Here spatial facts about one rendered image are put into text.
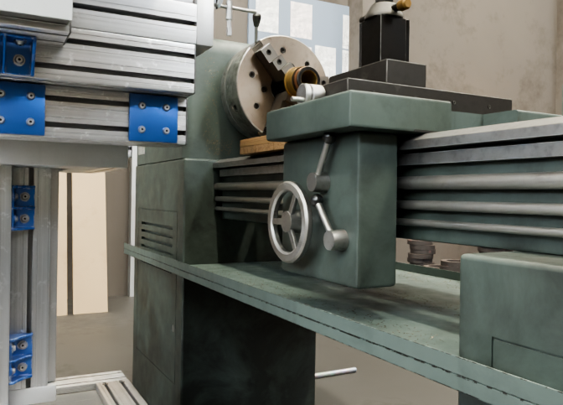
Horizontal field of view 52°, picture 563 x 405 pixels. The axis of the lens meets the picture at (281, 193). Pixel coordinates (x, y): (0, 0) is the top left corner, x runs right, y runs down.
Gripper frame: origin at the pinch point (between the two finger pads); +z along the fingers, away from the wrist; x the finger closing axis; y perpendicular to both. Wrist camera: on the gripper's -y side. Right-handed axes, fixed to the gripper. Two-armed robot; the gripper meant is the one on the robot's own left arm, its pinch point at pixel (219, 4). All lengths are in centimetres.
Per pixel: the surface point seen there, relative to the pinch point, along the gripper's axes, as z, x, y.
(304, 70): 27.1, 38.1, -9.8
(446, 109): 47, 101, 0
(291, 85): 31.3, 35.1, -7.7
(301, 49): 17.4, 23.8, -17.2
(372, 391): 137, -3, -69
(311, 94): 43, 83, 16
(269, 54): 21.2, 27.5, -4.3
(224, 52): 17.4, 7.9, 1.5
